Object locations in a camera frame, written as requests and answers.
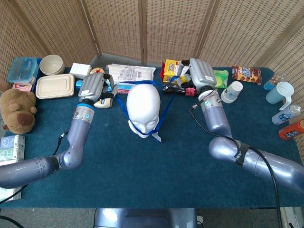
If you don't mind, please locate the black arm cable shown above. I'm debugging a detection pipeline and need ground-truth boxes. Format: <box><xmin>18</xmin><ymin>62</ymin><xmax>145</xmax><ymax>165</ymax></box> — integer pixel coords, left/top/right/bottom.
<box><xmin>0</xmin><ymin>132</ymin><xmax>69</xmax><ymax>205</ymax></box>
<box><xmin>189</xmin><ymin>104</ymin><xmax>283</xmax><ymax>228</ymax></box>

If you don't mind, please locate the tissue pack green print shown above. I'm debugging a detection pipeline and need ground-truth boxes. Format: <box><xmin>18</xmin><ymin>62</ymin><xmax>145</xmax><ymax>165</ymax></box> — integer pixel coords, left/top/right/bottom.
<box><xmin>0</xmin><ymin>147</ymin><xmax>26</xmax><ymax>167</ymax></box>

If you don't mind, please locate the orange drink bottle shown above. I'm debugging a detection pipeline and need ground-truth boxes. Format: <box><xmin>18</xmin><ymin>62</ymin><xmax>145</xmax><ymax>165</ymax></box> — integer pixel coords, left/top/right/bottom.
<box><xmin>278</xmin><ymin>118</ymin><xmax>304</xmax><ymax>141</ymax></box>

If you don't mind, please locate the brown plush toy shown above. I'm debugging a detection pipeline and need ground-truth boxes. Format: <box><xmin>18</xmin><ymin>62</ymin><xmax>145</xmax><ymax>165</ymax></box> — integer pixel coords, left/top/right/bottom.
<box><xmin>0</xmin><ymin>88</ymin><xmax>38</xmax><ymax>135</ymax></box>

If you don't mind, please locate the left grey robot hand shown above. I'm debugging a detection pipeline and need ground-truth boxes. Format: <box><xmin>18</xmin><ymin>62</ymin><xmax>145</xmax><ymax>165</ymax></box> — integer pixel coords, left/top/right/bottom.
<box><xmin>77</xmin><ymin>72</ymin><xmax>119</xmax><ymax>103</ymax></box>

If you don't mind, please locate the teal table cloth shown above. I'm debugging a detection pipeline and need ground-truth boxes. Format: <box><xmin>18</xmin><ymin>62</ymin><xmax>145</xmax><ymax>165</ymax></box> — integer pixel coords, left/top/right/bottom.
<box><xmin>0</xmin><ymin>66</ymin><xmax>304</xmax><ymax>209</ymax></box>

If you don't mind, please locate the white carton behind head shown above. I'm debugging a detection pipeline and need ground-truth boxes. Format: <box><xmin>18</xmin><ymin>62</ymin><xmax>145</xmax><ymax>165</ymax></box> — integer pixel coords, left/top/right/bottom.
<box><xmin>105</xmin><ymin>63</ymin><xmax>156</xmax><ymax>84</ymax></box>

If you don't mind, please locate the beige bowl stack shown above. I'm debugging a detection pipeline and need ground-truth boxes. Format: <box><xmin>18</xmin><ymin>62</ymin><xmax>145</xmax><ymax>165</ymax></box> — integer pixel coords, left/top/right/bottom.
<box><xmin>39</xmin><ymin>54</ymin><xmax>65</xmax><ymax>76</ymax></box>

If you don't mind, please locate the cola bottle red label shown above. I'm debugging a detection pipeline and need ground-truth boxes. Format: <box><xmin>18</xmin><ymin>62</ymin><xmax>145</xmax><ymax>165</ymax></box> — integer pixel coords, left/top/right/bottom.
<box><xmin>162</xmin><ymin>83</ymin><xmax>200</xmax><ymax>97</ymax></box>

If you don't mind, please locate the blue lanyard with badge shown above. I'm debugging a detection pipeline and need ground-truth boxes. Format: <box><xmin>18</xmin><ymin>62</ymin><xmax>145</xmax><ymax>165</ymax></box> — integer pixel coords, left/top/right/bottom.
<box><xmin>114</xmin><ymin>76</ymin><xmax>182</xmax><ymax>143</ymax></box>

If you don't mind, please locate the white foam mannequin head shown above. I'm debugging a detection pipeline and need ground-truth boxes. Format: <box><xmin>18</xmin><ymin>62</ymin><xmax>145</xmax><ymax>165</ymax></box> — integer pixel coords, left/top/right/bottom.
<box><xmin>126</xmin><ymin>85</ymin><xmax>162</xmax><ymax>139</ymax></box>

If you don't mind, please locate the mayonnaise squeeze bottle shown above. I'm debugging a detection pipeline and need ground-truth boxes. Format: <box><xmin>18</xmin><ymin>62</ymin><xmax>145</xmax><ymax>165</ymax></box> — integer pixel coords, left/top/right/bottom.
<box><xmin>94</xmin><ymin>97</ymin><xmax>114</xmax><ymax>109</ymax></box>

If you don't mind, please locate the pale green plastic pack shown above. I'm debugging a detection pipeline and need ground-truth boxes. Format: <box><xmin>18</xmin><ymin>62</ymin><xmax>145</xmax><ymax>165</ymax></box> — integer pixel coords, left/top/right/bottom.
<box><xmin>0</xmin><ymin>186</ymin><xmax>22</xmax><ymax>202</ymax></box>

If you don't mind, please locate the blue lidded plastic container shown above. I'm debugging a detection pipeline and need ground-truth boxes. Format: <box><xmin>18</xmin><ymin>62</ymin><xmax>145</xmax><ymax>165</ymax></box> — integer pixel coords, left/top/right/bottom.
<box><xmin>7</xmin><ymin>57</ymin><xmax>40</xmax><ymax>84</ymax></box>

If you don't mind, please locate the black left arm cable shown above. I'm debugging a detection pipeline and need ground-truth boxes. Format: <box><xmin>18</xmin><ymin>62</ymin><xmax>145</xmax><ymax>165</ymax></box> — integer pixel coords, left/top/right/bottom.
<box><xmin>0</xmin><ymin>132</ymin><xmax>69</xmax><ymax>205</ymax></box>

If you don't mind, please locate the round lidded cup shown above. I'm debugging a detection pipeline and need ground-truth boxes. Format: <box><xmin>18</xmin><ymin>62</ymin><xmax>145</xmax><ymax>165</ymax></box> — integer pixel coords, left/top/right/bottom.
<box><xmin>89</xmin><ymin>67</ymin><xmax>106</xmax><ymax>76</ymax></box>

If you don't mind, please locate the clear bottle blue label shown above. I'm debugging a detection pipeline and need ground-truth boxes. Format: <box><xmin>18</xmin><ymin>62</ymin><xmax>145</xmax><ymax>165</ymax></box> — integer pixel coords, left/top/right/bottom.
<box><xmin>263</xmin><ymin>71</ymin><xmax>285</xmax><ymax>92</ymax></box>

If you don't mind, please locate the yellow snack bag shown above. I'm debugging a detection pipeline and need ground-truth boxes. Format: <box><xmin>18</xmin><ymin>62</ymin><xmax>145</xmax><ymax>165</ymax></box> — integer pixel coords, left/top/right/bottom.
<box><xmin>162</xmin><ymin>59</ymin><xmax>190</xmax><ymax>83</ymax></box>

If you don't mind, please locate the wicker folding screen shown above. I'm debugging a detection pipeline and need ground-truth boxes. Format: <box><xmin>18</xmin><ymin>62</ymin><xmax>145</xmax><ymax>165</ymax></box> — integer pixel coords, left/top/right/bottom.
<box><xmin>0</xmin><ymin>0</ymin><xmax>304</xmax><ymax>95</ymax></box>

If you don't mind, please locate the chocolate cookie bag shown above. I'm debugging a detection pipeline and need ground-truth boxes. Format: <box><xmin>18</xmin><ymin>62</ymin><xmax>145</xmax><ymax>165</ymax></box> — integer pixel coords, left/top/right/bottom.
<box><xmin>231</xmin><ymin>66</ymin><xmax>262</xmax><ymax>86</ymax></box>

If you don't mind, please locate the black velcro strap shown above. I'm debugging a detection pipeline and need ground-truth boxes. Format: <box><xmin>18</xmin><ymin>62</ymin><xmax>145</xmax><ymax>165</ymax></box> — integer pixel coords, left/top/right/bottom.
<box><xmin>234</xmin><ymin>140</ymin><xmax>250</xmax><ymax>167</ymax></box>

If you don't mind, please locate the light blue plastic mug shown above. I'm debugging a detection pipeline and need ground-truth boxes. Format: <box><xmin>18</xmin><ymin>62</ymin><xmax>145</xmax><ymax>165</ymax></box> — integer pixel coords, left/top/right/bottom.
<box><xmin>265</xmin><ymin>81</ymin><xmax>295</xmax><ymax>111</ymax></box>

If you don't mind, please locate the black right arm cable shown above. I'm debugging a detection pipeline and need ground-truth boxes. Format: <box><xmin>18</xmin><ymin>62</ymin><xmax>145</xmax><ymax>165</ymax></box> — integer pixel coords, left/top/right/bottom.
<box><xmin>189</xmin><ymin>104</ymin><xmax>283</xmax><ymax>228</ymax></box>

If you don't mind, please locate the beige lidded lunch box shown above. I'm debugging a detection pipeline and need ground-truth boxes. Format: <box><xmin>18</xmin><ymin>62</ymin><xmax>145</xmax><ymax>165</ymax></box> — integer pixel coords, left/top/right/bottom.
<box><xmin>35</xmin><ymin>73</ymin><xmax>76</xmax><ymax>100</ymax></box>

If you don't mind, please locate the white and blue can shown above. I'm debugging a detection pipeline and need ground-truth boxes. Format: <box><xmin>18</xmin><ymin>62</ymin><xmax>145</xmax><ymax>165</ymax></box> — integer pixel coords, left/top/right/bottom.
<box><xmin>271</xmin><ymin>104</ymin><xmax>302</xmax><ymax>126</ymax></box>

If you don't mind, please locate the stack of white paper cups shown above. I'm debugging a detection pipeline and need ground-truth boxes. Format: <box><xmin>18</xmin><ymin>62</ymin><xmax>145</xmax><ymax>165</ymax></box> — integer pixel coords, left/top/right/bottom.
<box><xmin>220</xmin><ymin>81</ymin><xmax>244</xmax><ymax>105</ymax></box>

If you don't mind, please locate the pink box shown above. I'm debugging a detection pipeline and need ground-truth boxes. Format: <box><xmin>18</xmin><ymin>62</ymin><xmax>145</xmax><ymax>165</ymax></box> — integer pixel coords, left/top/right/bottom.
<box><xmin>11</xmin><ymin>82</ymin><xmax>34</xmax><ymax>93</ymax></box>

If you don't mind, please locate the green wet wipes pack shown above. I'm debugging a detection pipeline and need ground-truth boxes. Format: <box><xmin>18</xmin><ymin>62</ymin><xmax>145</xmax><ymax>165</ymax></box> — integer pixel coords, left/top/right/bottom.
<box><xmin>212</xmin><ymin>70</ymin><xmax>229</xmax><ymax>89</ymax></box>

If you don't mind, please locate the small white box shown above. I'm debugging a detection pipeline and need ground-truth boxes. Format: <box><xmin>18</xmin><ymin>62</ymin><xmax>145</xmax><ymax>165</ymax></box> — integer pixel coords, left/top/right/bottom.
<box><xmin>69</xmin><ymin>62</ymin><xmax>93</xmax><ymax>79</ymax></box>

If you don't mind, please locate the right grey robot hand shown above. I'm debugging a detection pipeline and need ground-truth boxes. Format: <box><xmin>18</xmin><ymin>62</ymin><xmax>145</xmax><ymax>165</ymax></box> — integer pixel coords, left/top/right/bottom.
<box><xmin>175</xmin><ymin>57</ymin><xmax>217</xmax><ymax>92</ymax></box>

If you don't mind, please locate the grey robot torso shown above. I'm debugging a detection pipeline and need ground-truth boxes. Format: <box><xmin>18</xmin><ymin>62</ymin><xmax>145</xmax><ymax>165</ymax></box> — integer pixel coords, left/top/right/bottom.
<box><xmin>94</xmin><ymin>208</ymin><xmax>199</xmax><ymax>228</ymax></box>

